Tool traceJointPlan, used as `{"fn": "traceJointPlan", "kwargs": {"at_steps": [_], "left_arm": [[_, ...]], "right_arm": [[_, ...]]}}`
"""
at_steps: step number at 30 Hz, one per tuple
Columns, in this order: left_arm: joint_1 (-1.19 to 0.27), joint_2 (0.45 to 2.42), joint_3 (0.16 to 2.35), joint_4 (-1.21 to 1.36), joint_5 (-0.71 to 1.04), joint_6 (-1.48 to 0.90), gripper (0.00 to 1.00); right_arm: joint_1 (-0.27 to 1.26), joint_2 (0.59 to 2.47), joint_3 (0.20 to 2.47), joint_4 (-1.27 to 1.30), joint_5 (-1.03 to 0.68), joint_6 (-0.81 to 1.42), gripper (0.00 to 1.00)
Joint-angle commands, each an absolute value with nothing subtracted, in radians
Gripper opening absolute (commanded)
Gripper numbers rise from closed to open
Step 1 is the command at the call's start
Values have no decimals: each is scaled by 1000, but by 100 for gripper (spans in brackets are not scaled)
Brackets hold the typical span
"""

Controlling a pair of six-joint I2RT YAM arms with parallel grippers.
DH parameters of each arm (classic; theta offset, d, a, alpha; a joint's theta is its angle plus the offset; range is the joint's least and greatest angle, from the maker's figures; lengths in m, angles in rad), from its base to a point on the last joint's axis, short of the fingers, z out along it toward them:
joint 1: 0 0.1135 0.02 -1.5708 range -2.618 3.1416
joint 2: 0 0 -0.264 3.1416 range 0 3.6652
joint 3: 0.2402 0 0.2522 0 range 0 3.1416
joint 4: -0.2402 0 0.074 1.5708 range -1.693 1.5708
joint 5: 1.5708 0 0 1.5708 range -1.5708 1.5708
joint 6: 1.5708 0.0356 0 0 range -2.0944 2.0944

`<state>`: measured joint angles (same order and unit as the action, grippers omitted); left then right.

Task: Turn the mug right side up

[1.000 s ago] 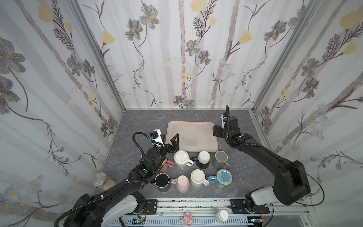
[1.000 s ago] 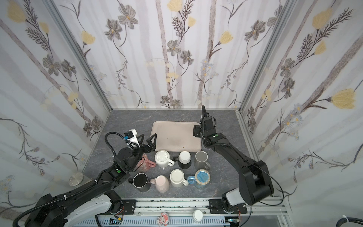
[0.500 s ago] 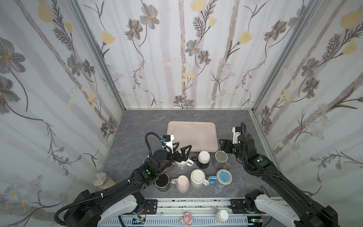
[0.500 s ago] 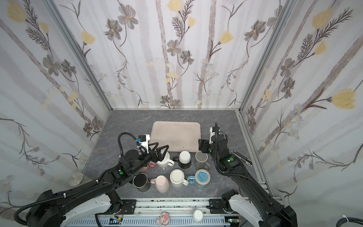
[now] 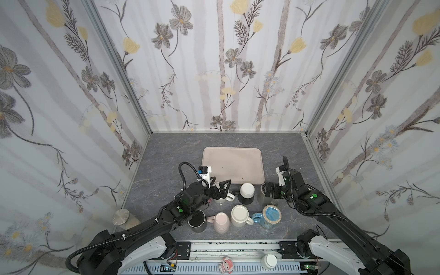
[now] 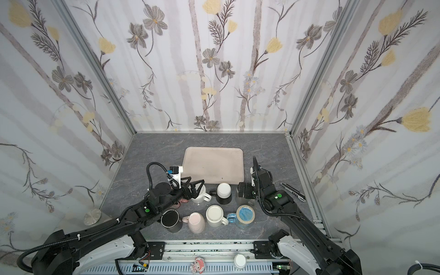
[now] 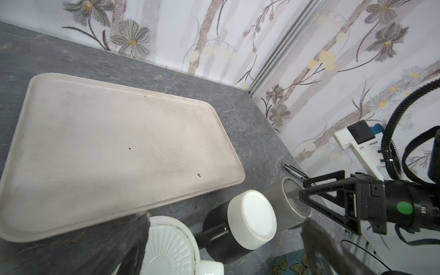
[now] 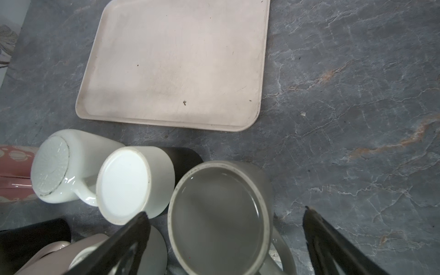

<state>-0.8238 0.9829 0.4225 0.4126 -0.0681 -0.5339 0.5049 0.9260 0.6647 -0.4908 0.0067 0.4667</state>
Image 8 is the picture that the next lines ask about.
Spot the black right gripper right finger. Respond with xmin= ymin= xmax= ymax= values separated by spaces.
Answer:
xmin=302 ymin=206 xmax=388 ymax=275

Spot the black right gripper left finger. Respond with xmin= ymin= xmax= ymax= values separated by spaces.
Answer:
xmin=66 ymin=212 xmax=151 ymax=275

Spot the grey ceramic mug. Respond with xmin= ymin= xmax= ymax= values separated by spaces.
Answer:
xmin=167 ymin=160 xmax=296 ymax=275

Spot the cream white mug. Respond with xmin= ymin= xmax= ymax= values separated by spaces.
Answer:
xmin=68 ymin=226 xmax=167 ymax=275

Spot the light pink mug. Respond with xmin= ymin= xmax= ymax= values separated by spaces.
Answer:
xmin=16 ymin=234 xmax=108 ymax=275

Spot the white black two-tone mug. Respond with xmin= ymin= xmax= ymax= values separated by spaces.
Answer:
xmin=96 ymin=146 xmax=203 ymax=225

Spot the white ribbed mug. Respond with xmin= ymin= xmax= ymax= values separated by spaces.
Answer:
xmin=30 ymin=129 xmax=125 ymax=207

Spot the pink patterned mug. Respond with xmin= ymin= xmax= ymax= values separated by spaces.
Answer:
xmin=1 ymin=144 xmax=39 ymax=204

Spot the beige plastic tray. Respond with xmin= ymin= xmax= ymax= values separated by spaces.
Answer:
xmin=76 ymin=0 xmax=270 ymax=132

